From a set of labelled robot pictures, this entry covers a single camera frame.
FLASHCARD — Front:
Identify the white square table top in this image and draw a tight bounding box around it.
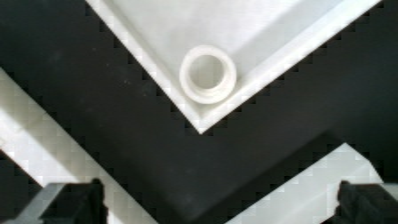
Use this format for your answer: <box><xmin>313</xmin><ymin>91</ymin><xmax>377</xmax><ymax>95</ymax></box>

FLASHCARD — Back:
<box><xmin>85</xmin><ymin>0</ymin><xmax>380</xmax><ymax>132</ymax></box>

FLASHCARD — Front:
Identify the white obstacle fence rail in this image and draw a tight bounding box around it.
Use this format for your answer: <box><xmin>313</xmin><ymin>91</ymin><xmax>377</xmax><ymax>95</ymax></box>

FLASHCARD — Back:
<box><xmin>0</xmin><ymin>68</ymin><xmax>156</xmax><ymax>224</ymax></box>

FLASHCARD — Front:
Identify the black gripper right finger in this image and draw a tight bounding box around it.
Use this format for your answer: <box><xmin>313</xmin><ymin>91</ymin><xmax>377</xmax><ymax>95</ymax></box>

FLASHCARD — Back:
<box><xmin>327</xmin><ymin>181</ymin><xmax>398</xmax><ymax>224</ymax></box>

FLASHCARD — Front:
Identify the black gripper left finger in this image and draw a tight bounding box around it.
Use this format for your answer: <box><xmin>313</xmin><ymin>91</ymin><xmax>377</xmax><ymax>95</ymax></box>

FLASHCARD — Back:
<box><xmin>3</xmin><ymin>179</ymin><xmax>108</xmax><ymax>224</ymax></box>

